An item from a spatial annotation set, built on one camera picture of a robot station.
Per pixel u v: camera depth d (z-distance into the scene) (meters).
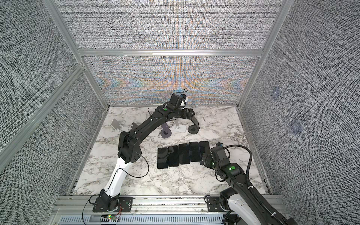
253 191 0.47
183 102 0.75
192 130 1.04
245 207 0.56
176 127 1.01
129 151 0.57
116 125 1.00
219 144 0.74
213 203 0.73
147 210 0.73
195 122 0.97
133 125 0.96
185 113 0.82
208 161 0.72
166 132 1.02
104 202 0.64
